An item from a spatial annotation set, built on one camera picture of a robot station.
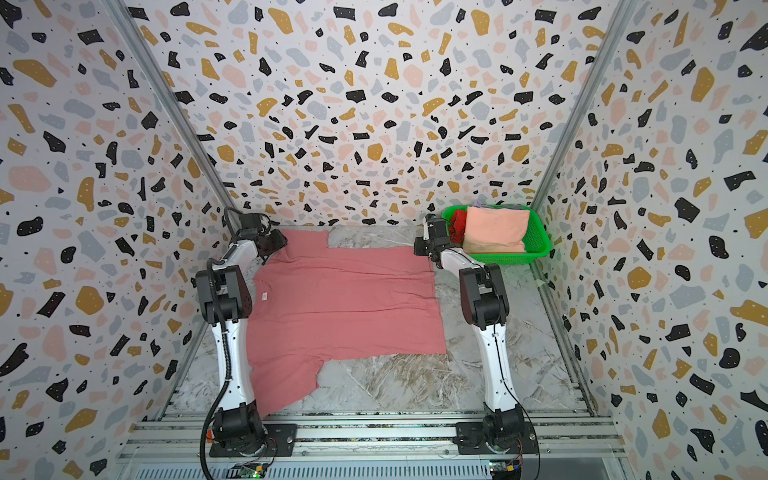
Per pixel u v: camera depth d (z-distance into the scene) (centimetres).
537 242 112
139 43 74
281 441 73
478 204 110
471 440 74
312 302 101
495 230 106
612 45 75
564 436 76
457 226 106
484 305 65
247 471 70
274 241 104
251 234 93
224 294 69
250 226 93
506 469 71
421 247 103
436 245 92
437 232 92
